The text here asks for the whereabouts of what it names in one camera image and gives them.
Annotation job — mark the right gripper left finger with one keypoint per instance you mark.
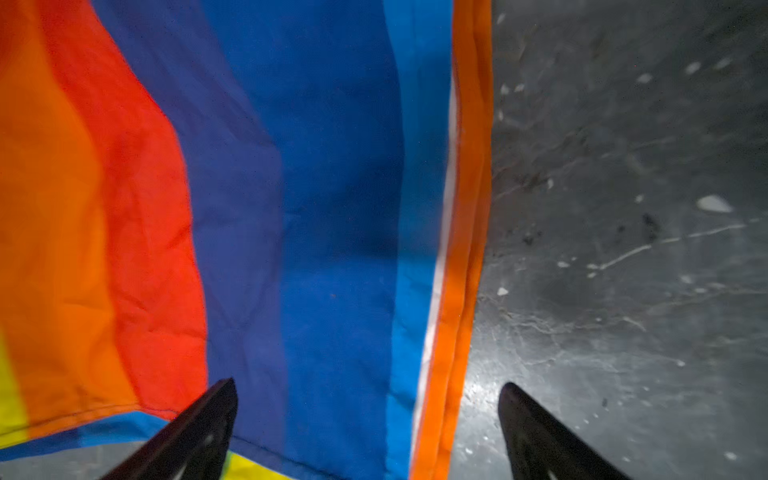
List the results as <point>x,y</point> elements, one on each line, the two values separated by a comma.
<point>193,446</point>

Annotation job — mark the rainbow striped shorts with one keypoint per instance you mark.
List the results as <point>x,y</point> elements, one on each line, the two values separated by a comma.
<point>292,195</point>

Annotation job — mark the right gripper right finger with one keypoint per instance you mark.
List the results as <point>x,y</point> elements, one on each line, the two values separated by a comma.
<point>539,446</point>

